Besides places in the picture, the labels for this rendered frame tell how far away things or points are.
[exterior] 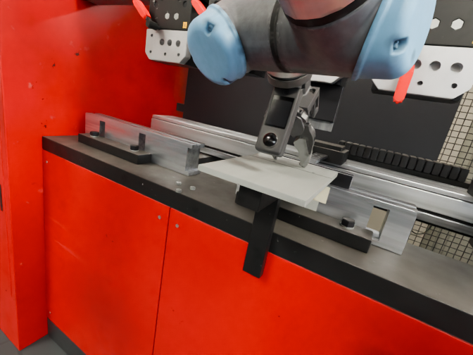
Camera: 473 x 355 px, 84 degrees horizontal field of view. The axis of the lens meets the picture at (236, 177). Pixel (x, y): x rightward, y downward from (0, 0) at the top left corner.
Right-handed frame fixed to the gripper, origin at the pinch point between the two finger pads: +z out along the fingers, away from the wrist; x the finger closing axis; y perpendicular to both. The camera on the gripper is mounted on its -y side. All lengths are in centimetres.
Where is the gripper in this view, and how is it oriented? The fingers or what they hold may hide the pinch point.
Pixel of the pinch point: (288, 161)
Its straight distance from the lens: 57.1
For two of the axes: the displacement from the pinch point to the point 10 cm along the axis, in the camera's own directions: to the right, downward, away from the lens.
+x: -8.5, -2.9, 4.4
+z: 1.8, 6.2, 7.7
